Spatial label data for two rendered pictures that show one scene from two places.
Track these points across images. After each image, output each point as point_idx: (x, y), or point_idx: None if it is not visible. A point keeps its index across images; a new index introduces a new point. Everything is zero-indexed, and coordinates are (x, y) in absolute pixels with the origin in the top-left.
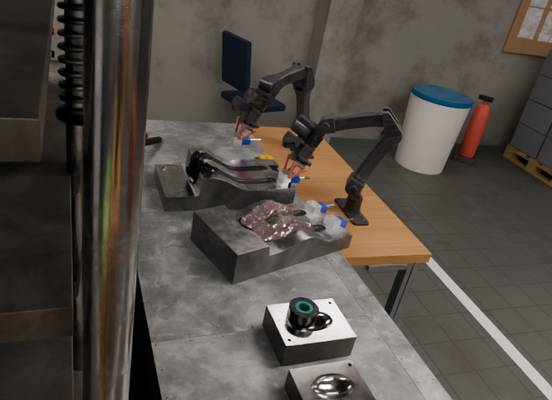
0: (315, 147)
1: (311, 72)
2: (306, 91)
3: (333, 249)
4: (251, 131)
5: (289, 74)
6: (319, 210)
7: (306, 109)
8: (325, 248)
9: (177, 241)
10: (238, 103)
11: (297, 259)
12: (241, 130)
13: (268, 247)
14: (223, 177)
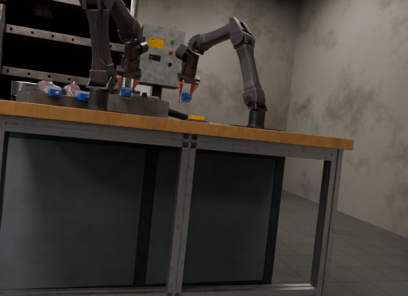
0: (124, 55)
1: (234, 23)
2: (236, 46)
3: (26, 101)
4: (178, 83)
5: (214, 30)
6: (76, 94)
7: (245, 70)
8: (25, 97)
9: None
10: (182, 63)
11: (21, 101)
12: (178, 84)
13: (19, 82)
14: (113, 92)
